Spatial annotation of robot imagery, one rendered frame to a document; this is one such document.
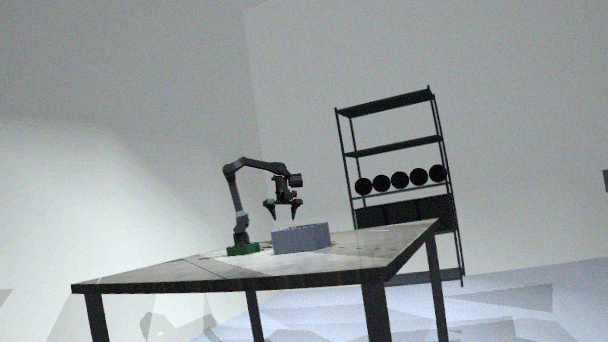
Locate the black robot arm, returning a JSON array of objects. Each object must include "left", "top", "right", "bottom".
[{"left": 222, "top": 157, "right": 303, "bottom": 247}]

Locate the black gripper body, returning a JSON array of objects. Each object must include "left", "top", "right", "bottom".
[{"left": 263, "top": 187, "right": 303, "bottom": 207}]

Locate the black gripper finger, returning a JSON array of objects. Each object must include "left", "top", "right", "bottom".
[
  {"left": 266, "top": 205, "right": 276, "bottom": 221},
  {"left": 291, "top": 205, "right": 300, "bottom": 220}
]

